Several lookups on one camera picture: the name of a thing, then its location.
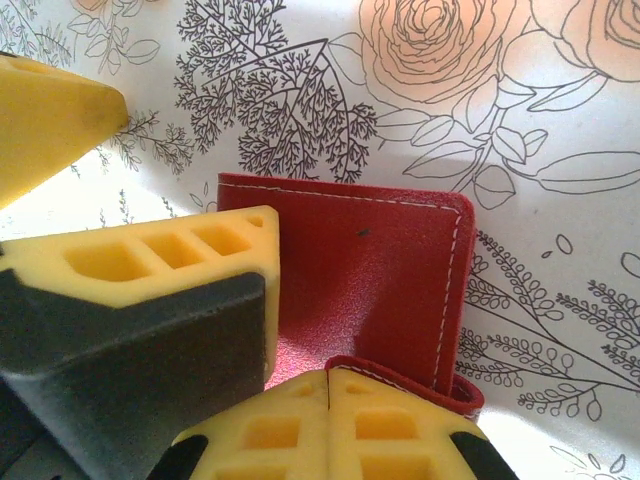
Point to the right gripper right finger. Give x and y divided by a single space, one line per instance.
400 450

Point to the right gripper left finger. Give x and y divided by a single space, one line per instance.
280 435

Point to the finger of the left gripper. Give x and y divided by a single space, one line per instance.
50 125
150 325

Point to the red leather card holder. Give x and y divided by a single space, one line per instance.
375 280

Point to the floral white tablecloth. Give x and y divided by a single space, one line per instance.
500 150

